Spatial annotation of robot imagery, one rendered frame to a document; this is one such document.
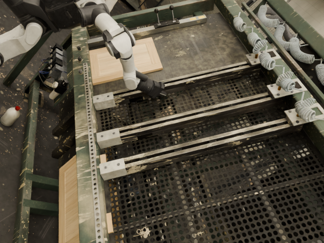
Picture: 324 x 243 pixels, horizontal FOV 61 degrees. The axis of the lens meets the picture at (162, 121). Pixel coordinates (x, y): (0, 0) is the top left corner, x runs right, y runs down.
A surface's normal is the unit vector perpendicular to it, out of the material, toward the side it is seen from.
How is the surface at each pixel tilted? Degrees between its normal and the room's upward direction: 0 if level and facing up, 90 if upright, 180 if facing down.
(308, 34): 90
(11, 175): 0
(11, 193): 0
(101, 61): 53
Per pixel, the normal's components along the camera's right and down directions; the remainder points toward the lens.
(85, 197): -0.09, -0.62
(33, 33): 0.22, 0.75
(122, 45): 0.36, 0.22
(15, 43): -0.20, 0.81
